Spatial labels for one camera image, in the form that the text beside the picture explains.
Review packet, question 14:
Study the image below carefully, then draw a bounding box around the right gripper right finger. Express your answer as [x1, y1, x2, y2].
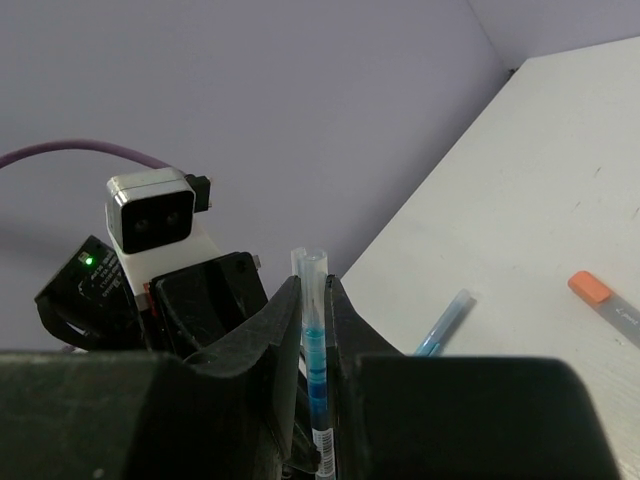
[324, 275, 399, 479]

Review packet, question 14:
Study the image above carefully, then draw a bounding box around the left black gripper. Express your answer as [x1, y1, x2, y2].
[147, 252, 267, 358]

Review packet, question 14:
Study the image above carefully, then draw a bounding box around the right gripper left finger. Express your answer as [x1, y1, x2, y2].
[186, 276, 301, 479]

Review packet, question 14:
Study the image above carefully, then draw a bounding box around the blue pen refill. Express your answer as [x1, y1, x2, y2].
[302, 327, 336, 479]

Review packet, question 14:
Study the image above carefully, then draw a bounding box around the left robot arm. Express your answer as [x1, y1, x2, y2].
[35, 236, 268, 358]

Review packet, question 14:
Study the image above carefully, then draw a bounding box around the blue highlighter pen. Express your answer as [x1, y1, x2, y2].
[414, 289, 476, 357]

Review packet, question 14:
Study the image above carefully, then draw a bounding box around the orange capped lead case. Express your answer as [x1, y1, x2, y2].
[567, 271, 639, 347]

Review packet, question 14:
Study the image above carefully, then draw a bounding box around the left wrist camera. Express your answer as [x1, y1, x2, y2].
[105, 167, 221, 297]

